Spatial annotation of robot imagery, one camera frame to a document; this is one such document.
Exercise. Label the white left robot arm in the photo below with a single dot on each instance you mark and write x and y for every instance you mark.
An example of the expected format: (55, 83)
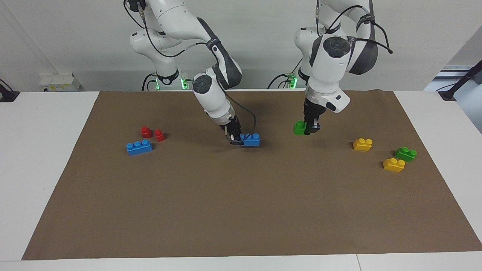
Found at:
(331, 67)

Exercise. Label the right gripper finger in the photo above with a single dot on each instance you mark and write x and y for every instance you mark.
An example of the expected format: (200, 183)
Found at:
(227, 131)
(237, 142)

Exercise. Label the brown table mat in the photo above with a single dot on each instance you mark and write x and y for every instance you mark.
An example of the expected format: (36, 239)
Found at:
(241, 195)

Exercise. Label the black table clamp with rod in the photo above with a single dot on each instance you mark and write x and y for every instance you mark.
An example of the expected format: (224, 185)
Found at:
(448, 94)

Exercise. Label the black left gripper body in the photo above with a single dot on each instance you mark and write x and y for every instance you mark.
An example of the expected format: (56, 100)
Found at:
(312, 111)

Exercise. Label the white wall box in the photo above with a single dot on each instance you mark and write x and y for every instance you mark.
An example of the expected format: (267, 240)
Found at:
(60, 82)

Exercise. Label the blue three-stud toy brick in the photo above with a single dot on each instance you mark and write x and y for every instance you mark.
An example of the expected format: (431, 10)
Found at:
(252, 141)
(139, 148)

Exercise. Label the green two-stud toy brick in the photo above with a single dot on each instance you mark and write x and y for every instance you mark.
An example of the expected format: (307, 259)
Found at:
(300, 130)
(404, 155)

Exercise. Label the red single-stud toy brick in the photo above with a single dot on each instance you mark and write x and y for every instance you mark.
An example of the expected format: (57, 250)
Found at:
(159, 136)
(146, 132)

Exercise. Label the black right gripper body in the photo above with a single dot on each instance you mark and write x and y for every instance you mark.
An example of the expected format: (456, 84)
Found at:
(232, 127)

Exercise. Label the yellow two-stud toy brick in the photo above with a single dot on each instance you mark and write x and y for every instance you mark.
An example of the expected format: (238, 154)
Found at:
(393, 166)
(362, 145)

